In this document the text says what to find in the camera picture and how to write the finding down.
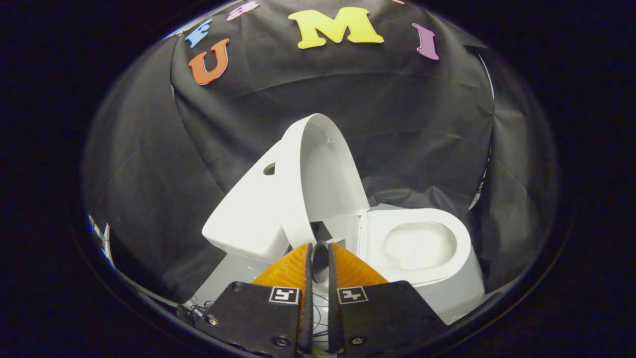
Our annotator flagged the white toilet tank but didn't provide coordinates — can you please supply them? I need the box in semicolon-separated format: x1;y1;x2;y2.
201;141;300;265

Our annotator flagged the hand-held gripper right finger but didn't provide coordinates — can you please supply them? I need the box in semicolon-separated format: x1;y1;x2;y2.
327;243;449;355

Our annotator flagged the black backdrop cloth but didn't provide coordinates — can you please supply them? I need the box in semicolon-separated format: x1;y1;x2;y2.
82;0;560;305

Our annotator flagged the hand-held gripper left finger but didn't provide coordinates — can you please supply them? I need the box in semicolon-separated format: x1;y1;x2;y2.
196;243;314;357

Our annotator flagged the white toilet lid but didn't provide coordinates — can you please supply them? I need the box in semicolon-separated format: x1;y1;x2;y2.
281;113;371;284

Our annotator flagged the thin black cable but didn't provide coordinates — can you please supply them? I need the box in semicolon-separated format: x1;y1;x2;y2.
178;297;219;322

